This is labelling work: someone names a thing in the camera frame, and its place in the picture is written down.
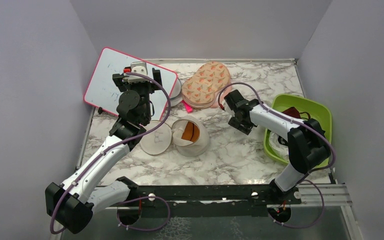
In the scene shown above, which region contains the white mesh laundry bag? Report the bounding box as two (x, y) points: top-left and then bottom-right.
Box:
(139, 116), (210, 157)

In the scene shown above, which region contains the black and orange bra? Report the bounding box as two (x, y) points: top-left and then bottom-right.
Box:
(181, 121), (200, 143)

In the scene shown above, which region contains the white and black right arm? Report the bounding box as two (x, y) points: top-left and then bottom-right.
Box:
(218, 90), (334, 204)

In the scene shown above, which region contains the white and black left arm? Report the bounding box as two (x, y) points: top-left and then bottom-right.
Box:
(45, 66), (170, 235)

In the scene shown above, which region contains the orange patterned bra wash bag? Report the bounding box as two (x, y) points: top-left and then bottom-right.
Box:
(181, 61), (231, 109)

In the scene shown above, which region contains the white round object behind whiteboard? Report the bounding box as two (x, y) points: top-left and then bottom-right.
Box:
(170, 78), (183, 107)

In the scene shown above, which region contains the dark red cloth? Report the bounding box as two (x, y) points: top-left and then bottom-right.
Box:
(282, 106), (311, 121)

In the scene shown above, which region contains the green plastic basin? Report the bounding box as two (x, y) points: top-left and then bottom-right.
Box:
(263, 94), (333, 165)

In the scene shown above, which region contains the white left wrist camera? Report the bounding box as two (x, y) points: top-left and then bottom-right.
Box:
(123, 61), (148, 84)

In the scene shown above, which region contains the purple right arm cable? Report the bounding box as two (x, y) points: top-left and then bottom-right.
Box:
(217, 82), (337, 186)

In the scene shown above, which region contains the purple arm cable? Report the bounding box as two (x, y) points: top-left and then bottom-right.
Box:
(217, 82), (337, 186)
(49, 72), (172, 235)

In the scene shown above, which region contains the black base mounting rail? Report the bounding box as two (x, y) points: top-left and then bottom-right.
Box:
(105, 183), (302, 226)

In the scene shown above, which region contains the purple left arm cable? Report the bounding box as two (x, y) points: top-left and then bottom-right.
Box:
(49, 72), (172, 235)

